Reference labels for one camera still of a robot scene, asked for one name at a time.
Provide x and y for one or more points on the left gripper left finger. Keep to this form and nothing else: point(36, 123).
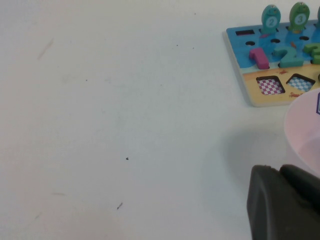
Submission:
point(272, 215)

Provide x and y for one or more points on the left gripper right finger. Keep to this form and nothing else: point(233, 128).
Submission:
point(302, 185)

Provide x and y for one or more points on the pink plastic bowl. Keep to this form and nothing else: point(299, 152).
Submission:
point(300, 125)

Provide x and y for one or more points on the colourful wooden puzzle board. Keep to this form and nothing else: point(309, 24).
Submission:
point(250, 82)

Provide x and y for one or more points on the teal number 2 piece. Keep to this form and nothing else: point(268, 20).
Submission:
point(287, 58)

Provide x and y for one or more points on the magenta number 1 piece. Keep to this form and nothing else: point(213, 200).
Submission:
point(260, 58)

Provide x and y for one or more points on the green number 3 piece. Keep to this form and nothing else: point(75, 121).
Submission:
point(315, 50)

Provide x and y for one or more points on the green fish piece numbered 3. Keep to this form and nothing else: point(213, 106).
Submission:
point(299, 18)

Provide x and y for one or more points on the teal fish piece numbered 2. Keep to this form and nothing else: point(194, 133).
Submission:
point(270, 21)

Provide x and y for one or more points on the pink bowl wall label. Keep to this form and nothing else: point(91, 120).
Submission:
point(318, 102)

